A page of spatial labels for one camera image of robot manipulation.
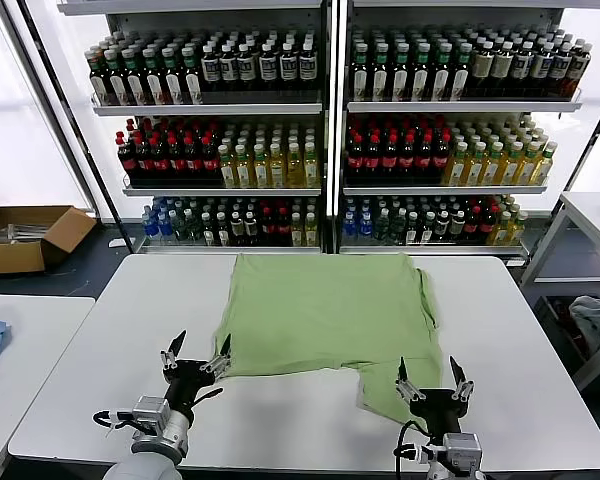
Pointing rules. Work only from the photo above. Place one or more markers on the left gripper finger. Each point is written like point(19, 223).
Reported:
point(172, 356)
point(219, 361)

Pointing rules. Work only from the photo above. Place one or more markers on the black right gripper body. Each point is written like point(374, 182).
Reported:
point(442, 407)

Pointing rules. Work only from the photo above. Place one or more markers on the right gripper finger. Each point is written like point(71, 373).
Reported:
point(408, 387)
point(464, 387)

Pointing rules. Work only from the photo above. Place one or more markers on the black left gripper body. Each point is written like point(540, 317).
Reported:
point(187, 377)

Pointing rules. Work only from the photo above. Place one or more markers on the green t-shirt with red print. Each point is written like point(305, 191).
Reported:
point(325, 320)

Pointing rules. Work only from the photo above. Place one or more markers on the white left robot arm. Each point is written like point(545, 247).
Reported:
point(172, 435)

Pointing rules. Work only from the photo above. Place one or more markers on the black storage crate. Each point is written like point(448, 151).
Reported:
point(550, 320)

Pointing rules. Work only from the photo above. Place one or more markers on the red cloth item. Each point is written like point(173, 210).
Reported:
point(580, 342)

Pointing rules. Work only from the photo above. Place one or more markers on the white paper scrap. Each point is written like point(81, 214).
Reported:
point(116, 243)

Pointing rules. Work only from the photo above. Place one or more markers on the clear green water bottle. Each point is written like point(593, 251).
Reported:
point(381, 227)
point(194, 229)
point(181, 227)
point(397, 229)

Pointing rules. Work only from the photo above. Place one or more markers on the small white-cap dark bottle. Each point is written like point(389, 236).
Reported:
point(237, 227)
point(222, 231)
point(411, 230)
point(442, 225)
point(250, 227)
point(427, 230)
point(457, 225)
point(208, 231)

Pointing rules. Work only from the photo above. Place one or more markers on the small blue drink bottle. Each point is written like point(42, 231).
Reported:
point(151, 225)
point(166, 226)
point(365, 225)
point(350, 225)

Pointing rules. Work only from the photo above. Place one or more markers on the white side table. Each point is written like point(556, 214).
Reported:
point(35, 340)

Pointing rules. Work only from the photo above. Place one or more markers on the small red-label cola bottle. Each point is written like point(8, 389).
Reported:
point(472, 225)
point(283, 227)
point(487, 225)
point(268, 227)

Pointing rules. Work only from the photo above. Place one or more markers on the grey crumpled cloth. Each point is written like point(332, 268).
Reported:
point(592, 315)

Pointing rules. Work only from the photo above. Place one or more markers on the small yellow tea bottle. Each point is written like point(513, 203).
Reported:
point(311, 232)
point(296, 232)
point(516, 230)
point(501, 231)

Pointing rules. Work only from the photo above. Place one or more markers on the open cardboard box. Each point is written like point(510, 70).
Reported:
point(10, 257)

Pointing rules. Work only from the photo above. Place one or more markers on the red-cap cola bottle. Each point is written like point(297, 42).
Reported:
point(210, 164)
point(161, 164)
point(194, 164)
point(356, 161)
point(145, 164)
point(373, 161)
point(177, 164)
point(407, 161)
point(128, 165)
point(440, 161)
point(424, 161)
point(390, 161)

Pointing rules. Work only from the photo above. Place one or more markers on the metal parts in bags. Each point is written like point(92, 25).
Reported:
point(20, 232)

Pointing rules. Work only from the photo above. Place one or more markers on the white shelf unit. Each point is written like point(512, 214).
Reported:
point(205, 108)
point(455, 106)

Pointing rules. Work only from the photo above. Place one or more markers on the green-cap dark tea bottle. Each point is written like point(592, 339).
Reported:
point(117, 82)
point(401, 80)
point(135, 82)
point(460, 80)
point(421, 80)
point(360, 80)
point(100, 85)
point(380, 80)
point(441, 80)
point(172, 82)
point(192, 82)
point(154, 82)

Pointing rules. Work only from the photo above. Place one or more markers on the white-label dark drink bottle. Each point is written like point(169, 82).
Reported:
point(541, 69)
point(210, 67)
point(228, 66)
point(288, 65)
point(246, 66)
point(268, 66)
point(307, 65)
point(521, 69)
point(560, 70)

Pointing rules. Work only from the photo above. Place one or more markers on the beige-label dark drink bottle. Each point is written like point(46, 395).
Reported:
point(482, 67)
point(501, 67)

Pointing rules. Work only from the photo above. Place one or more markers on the red-brown tea bottle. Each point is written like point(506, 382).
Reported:
point(577, 72)

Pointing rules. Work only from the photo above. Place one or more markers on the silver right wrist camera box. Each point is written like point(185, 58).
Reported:
point(462, 446)

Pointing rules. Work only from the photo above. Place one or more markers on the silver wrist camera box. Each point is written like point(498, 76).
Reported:
point(462, 446)
point(150, 412)

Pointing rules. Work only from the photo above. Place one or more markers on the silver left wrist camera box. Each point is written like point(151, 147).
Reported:
point(150, 412)

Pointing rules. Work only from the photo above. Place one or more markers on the grey metal frame table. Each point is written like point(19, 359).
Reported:
point(587, 207)

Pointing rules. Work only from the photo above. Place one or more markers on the black window frame post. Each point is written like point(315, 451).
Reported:
point(85, 150)

